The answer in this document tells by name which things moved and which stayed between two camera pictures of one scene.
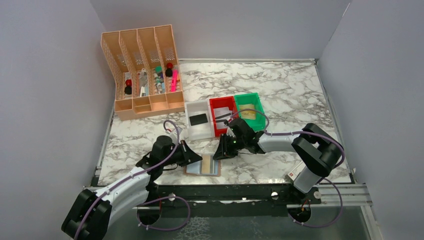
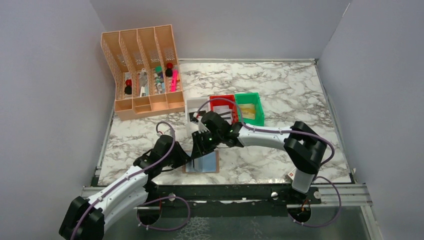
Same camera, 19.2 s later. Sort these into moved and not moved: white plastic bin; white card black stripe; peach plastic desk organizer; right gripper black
Moved: right gripper black
Not moved: white card black stripe; white plastic bin; peach plastic desk organizer
